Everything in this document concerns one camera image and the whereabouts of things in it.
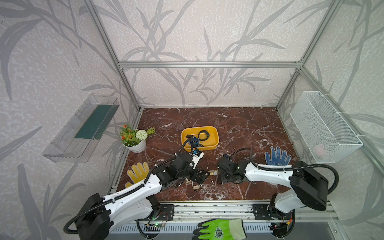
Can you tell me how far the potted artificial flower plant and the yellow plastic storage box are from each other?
0.78 ft

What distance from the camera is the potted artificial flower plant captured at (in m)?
0.86

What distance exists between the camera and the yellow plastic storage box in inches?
38.9
